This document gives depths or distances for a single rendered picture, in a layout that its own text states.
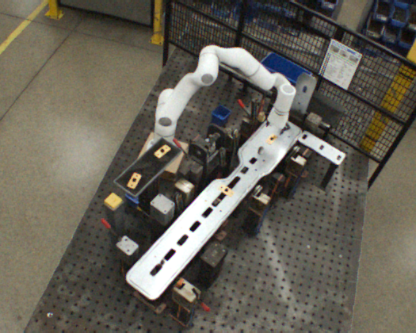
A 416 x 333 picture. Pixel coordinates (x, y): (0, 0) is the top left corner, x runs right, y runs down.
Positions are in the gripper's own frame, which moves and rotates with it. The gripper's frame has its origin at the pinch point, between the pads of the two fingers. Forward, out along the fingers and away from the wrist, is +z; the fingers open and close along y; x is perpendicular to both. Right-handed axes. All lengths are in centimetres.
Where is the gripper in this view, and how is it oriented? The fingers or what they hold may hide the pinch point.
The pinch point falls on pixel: (274, 128)
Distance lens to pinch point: 262.4
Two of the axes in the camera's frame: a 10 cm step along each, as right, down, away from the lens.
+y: 8.1, 5.2, -2.8
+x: 5.8, -6.0, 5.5
